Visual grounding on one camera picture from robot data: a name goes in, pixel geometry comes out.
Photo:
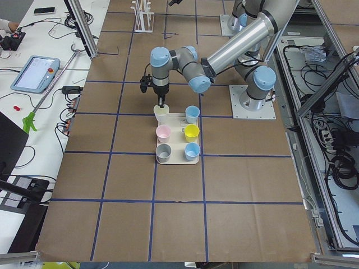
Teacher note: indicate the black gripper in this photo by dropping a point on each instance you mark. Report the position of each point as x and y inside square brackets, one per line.
[161, 91]

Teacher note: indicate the white plastic cup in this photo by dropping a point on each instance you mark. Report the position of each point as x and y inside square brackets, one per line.
[161, 113]

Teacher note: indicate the light blue cup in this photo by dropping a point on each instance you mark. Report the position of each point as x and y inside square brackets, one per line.
[192, 113]
[192, 151]

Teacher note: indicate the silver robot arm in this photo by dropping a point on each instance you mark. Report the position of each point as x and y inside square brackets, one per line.
[267, 18]
[238, 19]

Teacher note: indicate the pink plastic cup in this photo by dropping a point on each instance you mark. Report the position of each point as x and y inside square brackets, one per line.
[163, 133]

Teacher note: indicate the yellow plastic cup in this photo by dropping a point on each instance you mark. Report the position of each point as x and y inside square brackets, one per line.
[191, 132]

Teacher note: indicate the grey plastic cup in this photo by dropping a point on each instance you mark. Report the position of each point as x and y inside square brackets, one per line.
[163, 153]

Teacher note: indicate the light blue cup front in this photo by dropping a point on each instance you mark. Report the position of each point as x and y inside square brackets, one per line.
[192, 151]

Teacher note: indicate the cream bunny tray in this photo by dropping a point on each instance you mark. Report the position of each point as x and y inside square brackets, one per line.
[177, 141]

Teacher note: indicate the black power adapter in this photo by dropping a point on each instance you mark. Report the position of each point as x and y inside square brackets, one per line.
[71, 89]

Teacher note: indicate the black smartphone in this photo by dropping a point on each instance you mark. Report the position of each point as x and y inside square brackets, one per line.
[44, 10]

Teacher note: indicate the black computer monitor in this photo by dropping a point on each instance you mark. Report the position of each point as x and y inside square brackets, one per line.
[13, 141]

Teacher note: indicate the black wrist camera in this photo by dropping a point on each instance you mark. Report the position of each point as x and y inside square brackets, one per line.
[145, 82]

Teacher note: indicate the white wire cup rack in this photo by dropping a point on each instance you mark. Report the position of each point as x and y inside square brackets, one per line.
[144, 17]

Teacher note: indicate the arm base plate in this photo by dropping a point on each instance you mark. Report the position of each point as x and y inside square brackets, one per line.
[243, 107]

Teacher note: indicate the aluminium frame post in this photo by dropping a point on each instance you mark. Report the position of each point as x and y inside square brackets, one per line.
[77, 14]

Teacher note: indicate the green handled reacher grabber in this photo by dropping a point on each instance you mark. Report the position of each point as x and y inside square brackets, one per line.
[28, 122]

